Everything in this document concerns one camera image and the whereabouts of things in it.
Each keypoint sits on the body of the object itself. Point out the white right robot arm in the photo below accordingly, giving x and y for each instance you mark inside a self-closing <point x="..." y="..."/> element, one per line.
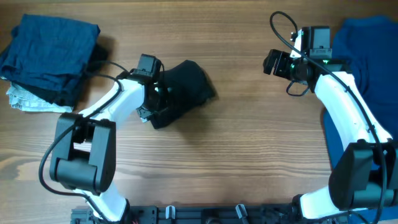
<point x="363" y="151"/>

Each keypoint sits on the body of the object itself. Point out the folded light grey garment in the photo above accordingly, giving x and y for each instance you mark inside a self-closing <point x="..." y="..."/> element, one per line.
<point x="22" y="99"/>

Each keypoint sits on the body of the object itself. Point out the black t-shirt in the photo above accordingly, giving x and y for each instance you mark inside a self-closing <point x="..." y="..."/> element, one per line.
<point x="187" y="87"/>

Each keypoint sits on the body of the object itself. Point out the folded navy blue garment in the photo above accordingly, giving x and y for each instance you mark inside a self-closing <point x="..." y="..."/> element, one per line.
<point x="49" y="52"/>

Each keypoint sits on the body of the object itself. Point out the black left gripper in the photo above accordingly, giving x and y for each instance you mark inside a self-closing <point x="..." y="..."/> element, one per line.
<point x="167" y="96"/>

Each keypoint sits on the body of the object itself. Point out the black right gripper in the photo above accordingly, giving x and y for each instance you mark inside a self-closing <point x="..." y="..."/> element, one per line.
<point x="279" y="70"/>

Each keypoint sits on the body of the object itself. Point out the folded black garment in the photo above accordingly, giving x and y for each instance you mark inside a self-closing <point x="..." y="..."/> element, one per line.
<point x="70" y="94"/>

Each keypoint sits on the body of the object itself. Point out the blue t-shirt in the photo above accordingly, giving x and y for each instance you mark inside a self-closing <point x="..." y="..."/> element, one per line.
<point x="369" y="45"/>

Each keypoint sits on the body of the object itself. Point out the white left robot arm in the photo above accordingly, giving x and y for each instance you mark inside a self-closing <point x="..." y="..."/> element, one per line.
<point x="83" y="154"/>

